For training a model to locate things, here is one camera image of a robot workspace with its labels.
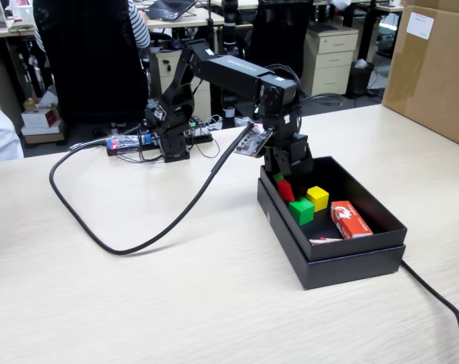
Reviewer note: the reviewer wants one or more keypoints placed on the bare camera circuit board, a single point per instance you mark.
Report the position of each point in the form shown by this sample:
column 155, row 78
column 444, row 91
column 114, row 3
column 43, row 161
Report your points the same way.
column 252, row 142

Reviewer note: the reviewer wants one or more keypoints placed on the black trash bin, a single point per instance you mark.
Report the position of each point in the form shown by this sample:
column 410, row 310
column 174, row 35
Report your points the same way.
column 360, row 81

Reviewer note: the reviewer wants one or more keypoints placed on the yellow wooden cube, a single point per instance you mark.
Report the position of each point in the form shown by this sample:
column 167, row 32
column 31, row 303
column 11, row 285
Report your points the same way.
column 317, row 199

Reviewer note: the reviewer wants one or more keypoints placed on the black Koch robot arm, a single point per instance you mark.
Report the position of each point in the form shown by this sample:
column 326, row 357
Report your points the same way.
column 233, row 70

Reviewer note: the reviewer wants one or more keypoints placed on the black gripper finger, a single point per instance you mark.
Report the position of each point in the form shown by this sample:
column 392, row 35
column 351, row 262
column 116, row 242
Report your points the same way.
column 278, row 176
column 300, row 186

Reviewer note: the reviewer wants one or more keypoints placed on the white and red carton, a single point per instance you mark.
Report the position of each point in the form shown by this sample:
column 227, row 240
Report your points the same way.
column 39, row 118

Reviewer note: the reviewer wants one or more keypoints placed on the black pole stand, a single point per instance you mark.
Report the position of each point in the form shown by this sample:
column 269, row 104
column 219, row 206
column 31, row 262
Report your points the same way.
column 229, row 45

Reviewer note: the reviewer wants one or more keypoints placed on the black box lid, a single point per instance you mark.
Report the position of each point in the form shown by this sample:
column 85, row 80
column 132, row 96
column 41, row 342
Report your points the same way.
column 346, row 271

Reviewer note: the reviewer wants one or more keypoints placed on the dark open laptop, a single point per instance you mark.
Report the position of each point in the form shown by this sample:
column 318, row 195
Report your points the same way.
column 168, row 7

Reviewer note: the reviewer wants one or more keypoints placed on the beige drawer cabinet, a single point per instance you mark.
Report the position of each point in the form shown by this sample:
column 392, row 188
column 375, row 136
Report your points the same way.
column 329, row 60
column 166, row 66

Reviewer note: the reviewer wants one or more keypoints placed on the light wooden office desk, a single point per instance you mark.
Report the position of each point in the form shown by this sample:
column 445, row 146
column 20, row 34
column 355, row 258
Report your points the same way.
column 202, row 21

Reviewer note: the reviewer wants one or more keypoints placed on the person in striped shirt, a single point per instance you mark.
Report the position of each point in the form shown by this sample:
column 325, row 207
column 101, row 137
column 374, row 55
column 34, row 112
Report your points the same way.
column 138, row 26

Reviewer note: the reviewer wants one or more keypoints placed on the large brown cardboard box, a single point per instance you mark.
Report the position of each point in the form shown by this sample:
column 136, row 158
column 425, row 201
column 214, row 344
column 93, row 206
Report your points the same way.
column 434, row 83

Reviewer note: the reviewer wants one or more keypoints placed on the red wooden cube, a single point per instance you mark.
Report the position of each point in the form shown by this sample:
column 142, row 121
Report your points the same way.
column 286, row 190

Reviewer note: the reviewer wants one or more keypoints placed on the black cardboard box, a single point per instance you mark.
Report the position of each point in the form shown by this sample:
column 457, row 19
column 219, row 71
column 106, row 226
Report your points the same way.
column 350, row 250

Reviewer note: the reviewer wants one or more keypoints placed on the wrapped controller circuit board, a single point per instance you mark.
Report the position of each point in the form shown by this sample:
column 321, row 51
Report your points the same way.
column 126, row 142

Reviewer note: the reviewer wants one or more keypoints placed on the green wooden cube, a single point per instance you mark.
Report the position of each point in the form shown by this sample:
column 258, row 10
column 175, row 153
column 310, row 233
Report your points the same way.
column 301, row 212

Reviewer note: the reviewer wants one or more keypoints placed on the red matchbox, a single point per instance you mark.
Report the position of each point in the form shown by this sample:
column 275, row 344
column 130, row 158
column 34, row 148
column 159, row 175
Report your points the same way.
column 350, row 221

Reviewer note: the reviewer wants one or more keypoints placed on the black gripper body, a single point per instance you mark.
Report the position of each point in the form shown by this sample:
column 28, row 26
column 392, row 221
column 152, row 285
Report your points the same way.
column 295, row 155

